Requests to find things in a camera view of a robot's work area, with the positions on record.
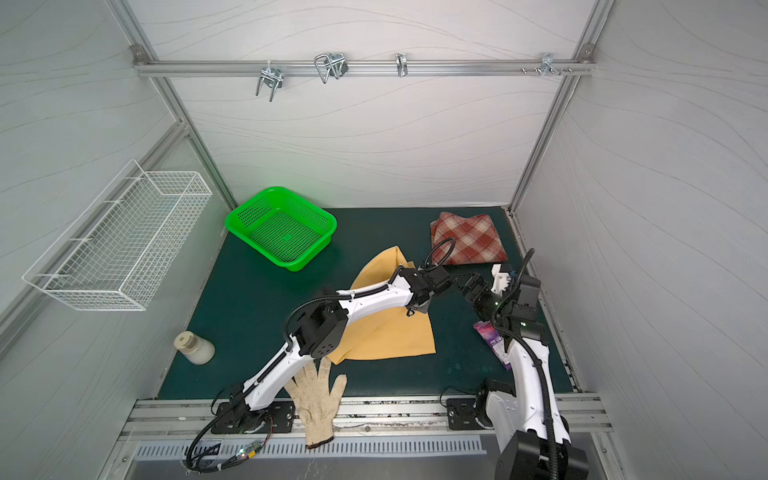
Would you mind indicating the green plastic basket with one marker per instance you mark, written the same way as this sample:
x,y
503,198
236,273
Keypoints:
x,y
284,227

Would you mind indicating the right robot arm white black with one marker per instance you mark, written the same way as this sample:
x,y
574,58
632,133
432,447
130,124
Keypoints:
x,y
534,439

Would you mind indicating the metal u-bolt hook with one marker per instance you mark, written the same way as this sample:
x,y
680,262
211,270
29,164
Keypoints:
x,y
270,80
330,65

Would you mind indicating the small beige bottle left side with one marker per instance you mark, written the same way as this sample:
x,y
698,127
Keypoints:
x,y
195,348

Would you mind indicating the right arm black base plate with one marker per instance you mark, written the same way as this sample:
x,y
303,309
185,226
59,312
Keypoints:
x,y
464,414

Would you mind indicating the white knit work glove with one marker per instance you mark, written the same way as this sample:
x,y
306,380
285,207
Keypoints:
x,y
316,401

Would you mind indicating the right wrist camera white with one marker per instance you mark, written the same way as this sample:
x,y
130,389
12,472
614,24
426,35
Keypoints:
x,y
502,278

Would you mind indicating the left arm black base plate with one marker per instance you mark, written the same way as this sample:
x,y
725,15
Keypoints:
x,y
279,417

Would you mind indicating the white wire basket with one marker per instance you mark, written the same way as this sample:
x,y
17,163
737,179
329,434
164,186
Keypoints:
x,y
116,253

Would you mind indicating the purple snack packet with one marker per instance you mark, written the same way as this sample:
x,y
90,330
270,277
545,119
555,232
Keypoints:
x,y
494,341

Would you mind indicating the red plaid skirt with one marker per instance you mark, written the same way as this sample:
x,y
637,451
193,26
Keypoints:
x,y
477,240

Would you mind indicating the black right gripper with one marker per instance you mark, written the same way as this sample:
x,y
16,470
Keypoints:
x,y
477,288

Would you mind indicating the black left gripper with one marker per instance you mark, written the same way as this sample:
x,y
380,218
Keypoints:
x,y
426,307

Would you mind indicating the aluminium cross rail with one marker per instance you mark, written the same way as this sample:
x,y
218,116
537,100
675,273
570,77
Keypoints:
x,y
357,68

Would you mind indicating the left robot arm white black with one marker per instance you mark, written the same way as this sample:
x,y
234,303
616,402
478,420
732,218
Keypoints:
x,y
385,308

